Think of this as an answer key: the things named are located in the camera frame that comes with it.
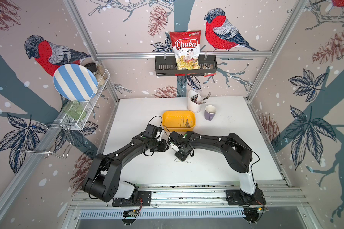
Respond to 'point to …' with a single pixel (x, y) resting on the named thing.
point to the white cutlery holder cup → (194, 101)
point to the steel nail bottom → (187, 161)
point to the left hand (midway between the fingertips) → (169, 144)
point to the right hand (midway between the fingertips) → (182, 156)
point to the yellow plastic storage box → (171, 120)
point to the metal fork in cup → (201, 102)
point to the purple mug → (209, 112)
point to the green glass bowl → (75, 110)
